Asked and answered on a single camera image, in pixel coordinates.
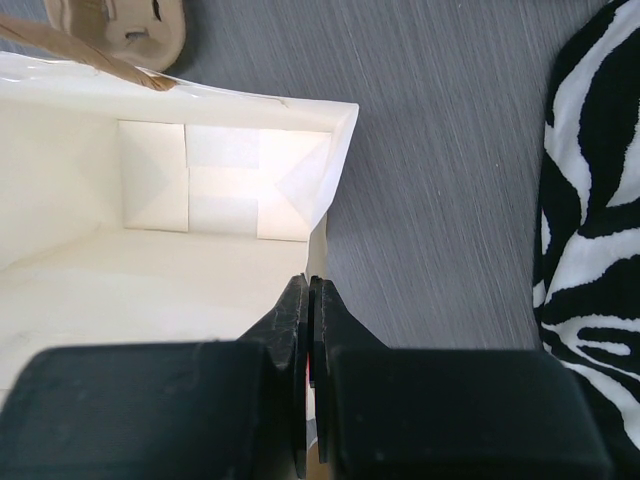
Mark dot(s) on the zebra print blanket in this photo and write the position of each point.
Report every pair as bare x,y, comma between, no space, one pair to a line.
586,248

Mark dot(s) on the brown paper bag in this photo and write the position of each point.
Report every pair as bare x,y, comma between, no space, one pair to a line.
138,208

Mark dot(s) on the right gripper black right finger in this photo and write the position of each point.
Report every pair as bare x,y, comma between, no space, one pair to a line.
398,413

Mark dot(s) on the separated brown pulp cup carrier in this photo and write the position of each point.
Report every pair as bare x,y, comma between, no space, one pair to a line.
146,33

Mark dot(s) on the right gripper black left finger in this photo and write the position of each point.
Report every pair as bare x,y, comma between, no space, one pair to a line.
198,410

